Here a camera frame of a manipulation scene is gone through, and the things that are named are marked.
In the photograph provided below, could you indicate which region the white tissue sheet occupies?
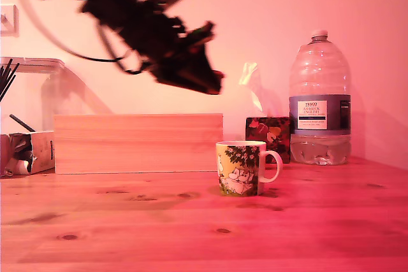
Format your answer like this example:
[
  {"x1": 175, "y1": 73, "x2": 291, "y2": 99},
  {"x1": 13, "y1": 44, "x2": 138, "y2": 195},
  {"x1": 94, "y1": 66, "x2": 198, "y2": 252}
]
[{"x1": 239, "y1": 61, "x2": 282, "y2": 118}]

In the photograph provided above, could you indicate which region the long wooden box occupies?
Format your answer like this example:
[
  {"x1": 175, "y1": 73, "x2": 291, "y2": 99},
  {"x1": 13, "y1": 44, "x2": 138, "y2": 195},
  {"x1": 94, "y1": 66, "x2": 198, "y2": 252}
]
[{"x1": 53, "y1": 113, "x2": 224, "y2": 175}]

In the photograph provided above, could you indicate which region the floral dark tissue box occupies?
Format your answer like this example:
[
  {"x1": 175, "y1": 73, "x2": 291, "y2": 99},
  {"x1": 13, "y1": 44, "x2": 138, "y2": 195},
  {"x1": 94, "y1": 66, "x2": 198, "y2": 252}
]
[{"x1": 245, "y1": 117, "x2": 291, "y2": 164}]

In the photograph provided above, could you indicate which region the cartoon print white mug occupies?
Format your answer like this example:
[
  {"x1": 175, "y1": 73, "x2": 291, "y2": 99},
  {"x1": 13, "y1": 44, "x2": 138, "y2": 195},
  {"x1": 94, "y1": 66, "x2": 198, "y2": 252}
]
[{"x1": 215, "y1": 140, "x2": 284, "y2": 197}]

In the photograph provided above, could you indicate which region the large clear water bottle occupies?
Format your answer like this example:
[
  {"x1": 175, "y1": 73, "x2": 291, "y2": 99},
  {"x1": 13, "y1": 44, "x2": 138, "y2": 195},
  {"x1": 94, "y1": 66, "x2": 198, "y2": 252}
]
[{"x1": 289, "y1": 29, "x2": 353, "y2": 166}]

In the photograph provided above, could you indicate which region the clear plastic stand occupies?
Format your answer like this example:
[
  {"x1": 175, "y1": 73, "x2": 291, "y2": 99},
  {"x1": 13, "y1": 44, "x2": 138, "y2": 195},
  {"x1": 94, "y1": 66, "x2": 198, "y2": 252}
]
[{"x1": 0, "y1": 56, "x2": 114, "y2": 132}]

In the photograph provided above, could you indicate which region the shiny metal container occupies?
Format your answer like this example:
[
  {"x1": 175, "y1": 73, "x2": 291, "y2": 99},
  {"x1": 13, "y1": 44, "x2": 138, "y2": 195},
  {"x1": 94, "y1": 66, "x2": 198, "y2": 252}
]
[{"x1": 0, "y1": 129, "x2": 56, "y2": 177}]

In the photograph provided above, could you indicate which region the black thin stick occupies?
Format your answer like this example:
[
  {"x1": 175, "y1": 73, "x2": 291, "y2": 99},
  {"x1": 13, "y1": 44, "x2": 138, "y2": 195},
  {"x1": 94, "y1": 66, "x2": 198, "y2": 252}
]
[
  {"x1": 9, "y1": 113, "x2": 36, "y2": 133},
  {"x1": 0, "y1": 62, "x2": 20, "y2": 103},
  {"x1": 0, "y1": 58, "x2": 14, "y2": 94}
]

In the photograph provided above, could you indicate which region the thin black cable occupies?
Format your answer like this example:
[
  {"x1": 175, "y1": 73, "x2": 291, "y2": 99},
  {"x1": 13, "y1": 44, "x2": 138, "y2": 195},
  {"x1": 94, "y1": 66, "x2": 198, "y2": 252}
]
[{"x1": 54, "y1": 0, "x2": 151, "y2": 76}]

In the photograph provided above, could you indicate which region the pale thick cable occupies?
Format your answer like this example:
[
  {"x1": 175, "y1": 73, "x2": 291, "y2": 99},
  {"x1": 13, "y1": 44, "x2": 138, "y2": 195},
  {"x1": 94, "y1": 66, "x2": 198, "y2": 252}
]
[{"x1": 14, "y1": 0, "x2": 96, "y2": 61}]

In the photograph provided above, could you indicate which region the white wall plate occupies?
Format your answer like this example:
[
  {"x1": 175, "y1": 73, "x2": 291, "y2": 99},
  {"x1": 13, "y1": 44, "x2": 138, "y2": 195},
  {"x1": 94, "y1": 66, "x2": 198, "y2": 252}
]
[{"x1": 0, "y1": 4, "x2": 19, "y2": 38}]

